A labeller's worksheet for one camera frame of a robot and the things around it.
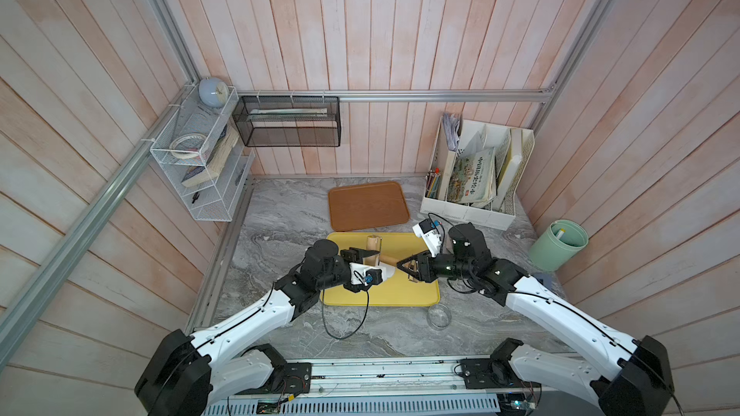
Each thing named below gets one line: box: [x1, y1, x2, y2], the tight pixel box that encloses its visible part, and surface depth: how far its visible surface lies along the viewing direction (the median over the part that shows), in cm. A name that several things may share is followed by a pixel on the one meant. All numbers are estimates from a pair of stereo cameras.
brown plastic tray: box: [327, 181, 411, 233], surface depth 113 cm
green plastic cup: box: [529, 218, 590, 271], surface depth 89 cm
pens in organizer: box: [424, 167, 442, 200], surface depth 100 cm
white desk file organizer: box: [420, 113, 535, 231], surface depth 102 cm
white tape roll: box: [169, 132, 207, 159], surface depth 76 cm
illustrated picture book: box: [447, 147, 498, 206], surface depth 98 cm
